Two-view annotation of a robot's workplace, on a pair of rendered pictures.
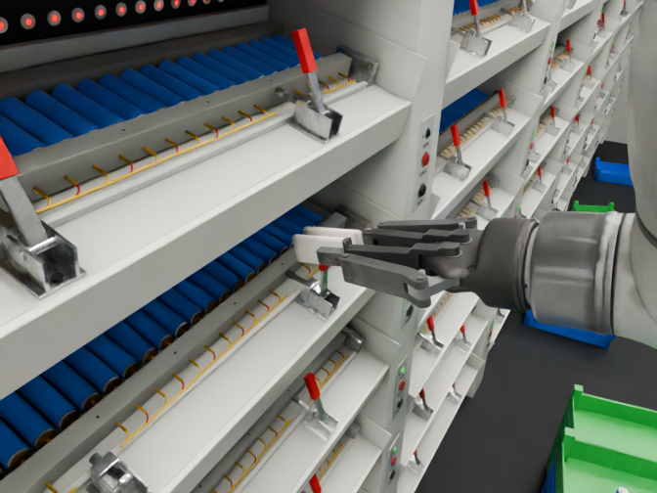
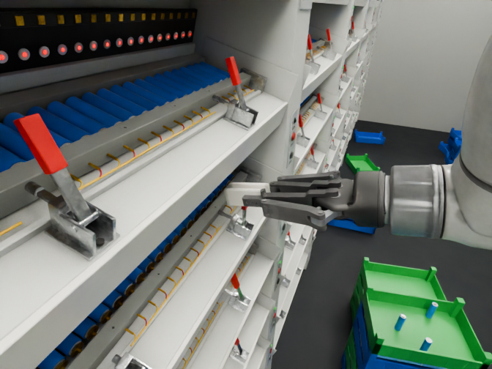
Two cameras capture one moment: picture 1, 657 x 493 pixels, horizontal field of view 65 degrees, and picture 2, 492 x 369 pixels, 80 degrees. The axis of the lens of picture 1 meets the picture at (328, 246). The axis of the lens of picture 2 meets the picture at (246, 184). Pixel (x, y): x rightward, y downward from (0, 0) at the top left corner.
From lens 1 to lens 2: 9 cm
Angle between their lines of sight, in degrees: 8
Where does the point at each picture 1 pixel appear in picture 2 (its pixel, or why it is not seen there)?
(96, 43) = (91, 67)
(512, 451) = (331, 297)
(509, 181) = (322, 145)
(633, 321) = (457, 230)
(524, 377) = (332, 254)
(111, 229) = (129, 199)
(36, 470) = not seen: outside the picture
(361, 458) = (258, 317)
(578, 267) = (422, 200)
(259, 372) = (212, 279)
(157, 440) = (154, 337)
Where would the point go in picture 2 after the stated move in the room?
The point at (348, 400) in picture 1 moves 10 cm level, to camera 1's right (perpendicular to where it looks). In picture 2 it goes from (253, 285) to (296, 280)
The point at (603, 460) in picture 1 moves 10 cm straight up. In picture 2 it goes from (388, 299) to (396, 279)
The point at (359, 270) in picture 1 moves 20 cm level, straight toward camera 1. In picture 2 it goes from (275, 209) to (316, 354)
